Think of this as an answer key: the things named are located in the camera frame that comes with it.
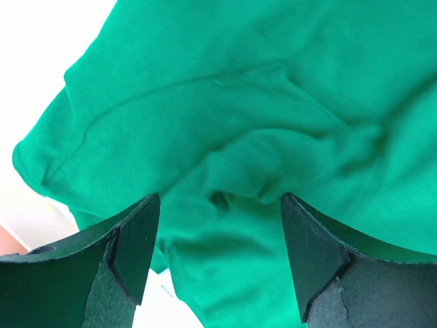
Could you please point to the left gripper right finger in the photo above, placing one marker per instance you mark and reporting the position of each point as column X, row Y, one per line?
column 344, row 278

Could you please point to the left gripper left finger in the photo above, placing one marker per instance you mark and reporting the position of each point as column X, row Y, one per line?
column 94, row 278

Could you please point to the green t shirt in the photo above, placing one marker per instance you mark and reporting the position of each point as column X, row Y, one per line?
column 222, row 107

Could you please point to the peach file organizer basket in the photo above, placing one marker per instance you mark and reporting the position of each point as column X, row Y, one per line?
column 9, row 244

